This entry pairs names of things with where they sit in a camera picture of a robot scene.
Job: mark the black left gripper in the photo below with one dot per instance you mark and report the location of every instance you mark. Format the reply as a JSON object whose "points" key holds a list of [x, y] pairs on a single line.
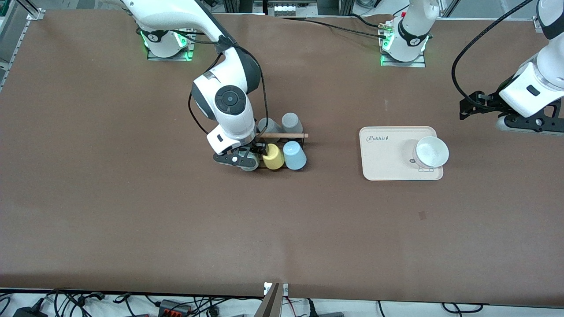
{"points": [[496, 99]]}

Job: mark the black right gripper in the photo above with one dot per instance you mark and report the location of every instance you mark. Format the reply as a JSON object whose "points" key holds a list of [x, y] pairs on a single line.
{"points": [[257, 147]]}

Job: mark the pale green cup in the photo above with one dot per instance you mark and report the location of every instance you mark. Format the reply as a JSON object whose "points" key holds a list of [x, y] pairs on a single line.
{"points": [[251, 166]]}

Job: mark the light blue cup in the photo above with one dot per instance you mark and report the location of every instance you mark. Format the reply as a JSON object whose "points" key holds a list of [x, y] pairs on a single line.
{"points": [[294, 155]]}

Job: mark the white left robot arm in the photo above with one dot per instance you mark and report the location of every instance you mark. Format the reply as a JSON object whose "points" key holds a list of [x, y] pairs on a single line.
{"points": [[542, 79]]}

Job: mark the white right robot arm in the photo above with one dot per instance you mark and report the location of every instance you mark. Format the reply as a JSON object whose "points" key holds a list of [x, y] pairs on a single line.
{"points": [[233, 125]]}

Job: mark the yellow cup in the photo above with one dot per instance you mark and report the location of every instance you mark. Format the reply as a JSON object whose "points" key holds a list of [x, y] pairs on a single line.
{"points": [[274, 159]]}

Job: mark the grey cup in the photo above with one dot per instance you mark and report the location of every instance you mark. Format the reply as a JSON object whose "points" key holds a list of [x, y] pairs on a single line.
{"points": [[291, 121], [269, 125]]}

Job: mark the white bowl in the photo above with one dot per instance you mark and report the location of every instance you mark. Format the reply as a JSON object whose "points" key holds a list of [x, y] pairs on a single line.
{"points": [[432, 152]]}

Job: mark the beige tray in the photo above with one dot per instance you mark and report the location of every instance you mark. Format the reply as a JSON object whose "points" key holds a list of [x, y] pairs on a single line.
{"points": [[383, 169]]}

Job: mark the grey connector block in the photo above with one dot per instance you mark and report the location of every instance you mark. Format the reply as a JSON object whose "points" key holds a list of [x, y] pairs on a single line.
{"points": [[285, 9]]}

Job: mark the black orange power strip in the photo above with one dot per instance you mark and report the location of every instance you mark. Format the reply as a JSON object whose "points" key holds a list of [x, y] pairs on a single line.
{"points": [[174, 307]]}

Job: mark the black power adapter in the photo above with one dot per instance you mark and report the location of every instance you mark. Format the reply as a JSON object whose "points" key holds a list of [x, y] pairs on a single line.
{"points": [[28, 312]]}

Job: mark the metal corner bracket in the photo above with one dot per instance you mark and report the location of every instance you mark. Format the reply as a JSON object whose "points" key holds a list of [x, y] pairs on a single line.
{"points": [[538, 23], [35, 14]]}

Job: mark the white mount bracket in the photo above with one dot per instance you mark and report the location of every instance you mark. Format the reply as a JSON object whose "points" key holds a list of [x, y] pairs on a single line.
{"points": [[285, 288]]}

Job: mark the grey metal post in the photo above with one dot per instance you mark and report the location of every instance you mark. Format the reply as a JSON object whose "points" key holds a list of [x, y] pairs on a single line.
{"points": [[269, 306]]}

